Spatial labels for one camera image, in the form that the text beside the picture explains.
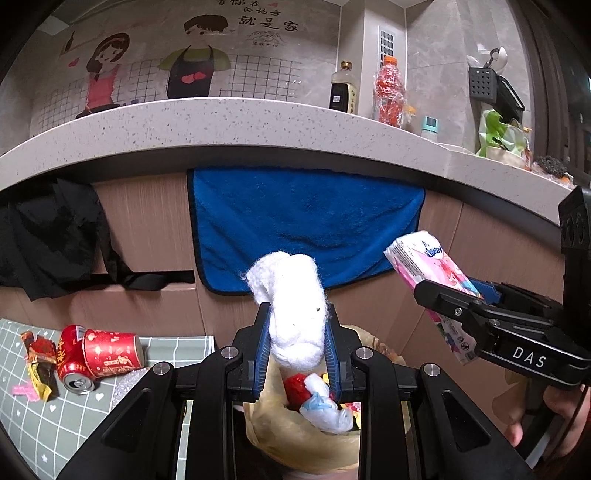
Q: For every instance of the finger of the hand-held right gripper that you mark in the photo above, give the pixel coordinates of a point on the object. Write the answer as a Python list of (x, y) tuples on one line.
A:
[(485, 288), (443, 300)]

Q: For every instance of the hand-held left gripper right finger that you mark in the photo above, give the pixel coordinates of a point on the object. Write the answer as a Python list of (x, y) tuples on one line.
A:
[(333, 364)]

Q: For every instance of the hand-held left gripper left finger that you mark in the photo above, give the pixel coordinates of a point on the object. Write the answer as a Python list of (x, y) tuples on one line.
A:
[(258, 364)]

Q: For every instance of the pink white tissue packet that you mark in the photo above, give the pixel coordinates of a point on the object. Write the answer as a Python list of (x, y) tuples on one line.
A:
[(425, 263)]

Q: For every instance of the yellow plastic bin bag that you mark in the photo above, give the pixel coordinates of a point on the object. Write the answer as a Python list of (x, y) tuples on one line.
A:
[(286, 434)]

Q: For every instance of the white fluffy cloth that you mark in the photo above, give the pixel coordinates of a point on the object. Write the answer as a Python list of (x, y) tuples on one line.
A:
[(291, 295)]

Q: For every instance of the sparkly round yellow-rimmed coaster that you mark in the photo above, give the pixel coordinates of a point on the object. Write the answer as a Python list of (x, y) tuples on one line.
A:
[(127, 385)]

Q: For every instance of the red gold snack wrapper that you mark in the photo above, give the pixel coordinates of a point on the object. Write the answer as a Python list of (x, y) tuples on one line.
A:
[(39, 350)]

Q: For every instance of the person's right hand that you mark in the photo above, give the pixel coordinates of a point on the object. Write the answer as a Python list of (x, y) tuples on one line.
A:
[(572, 410)]

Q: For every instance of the white crumpled wrapper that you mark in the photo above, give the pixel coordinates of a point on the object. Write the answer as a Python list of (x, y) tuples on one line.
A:
[(328, 417)]

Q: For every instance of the dark scouring pad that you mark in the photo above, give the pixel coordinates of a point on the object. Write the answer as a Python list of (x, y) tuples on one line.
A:
[(551, 165)]

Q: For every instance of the red paper cup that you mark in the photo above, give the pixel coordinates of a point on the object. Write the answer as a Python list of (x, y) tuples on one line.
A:
[(111, 353)]

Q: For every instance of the blue towel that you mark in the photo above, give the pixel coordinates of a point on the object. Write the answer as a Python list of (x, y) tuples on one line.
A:
[(300, 217)]

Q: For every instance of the green white plastic bag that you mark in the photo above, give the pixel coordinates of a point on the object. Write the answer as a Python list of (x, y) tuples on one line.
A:
[(494, 134)]

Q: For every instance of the teal cap jar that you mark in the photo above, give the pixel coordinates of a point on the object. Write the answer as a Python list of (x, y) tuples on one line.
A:
[(428, 127)]

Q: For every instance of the wooden base cabinet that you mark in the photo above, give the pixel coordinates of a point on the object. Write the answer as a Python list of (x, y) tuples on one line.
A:
[(152, 221)]

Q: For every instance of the small orange cap bottle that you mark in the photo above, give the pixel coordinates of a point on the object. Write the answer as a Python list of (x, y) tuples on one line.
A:
[(408, 117)]

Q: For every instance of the red drink can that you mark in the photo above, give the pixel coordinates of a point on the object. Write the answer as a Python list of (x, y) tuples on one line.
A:
[(69, 355)]

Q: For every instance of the red drink bottle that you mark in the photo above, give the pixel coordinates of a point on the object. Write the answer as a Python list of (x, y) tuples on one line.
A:
[(390, 92)]

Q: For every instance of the dark soy sauce bottle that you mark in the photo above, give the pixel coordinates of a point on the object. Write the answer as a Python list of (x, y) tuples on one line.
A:
[(344, 92)]

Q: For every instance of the pink paper scrap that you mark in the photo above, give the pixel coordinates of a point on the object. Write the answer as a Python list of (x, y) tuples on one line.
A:
[(25, 392)]

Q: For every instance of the speckled stone counter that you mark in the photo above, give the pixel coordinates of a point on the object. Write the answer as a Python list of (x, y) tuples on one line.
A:
[(231, 124)]

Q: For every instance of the black cloth bag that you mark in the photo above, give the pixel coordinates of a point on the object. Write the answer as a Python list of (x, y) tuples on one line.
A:
[(51, 240)]

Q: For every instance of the white water heater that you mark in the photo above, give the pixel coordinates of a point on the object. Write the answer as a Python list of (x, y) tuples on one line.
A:
[(369, 69)]

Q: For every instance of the black perforated wall rack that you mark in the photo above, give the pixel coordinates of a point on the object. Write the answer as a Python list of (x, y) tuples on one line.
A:
[(482, 85)]

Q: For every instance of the cartoon couple wall poster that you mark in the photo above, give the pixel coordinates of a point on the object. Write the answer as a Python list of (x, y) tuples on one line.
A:
[(138, 69)]

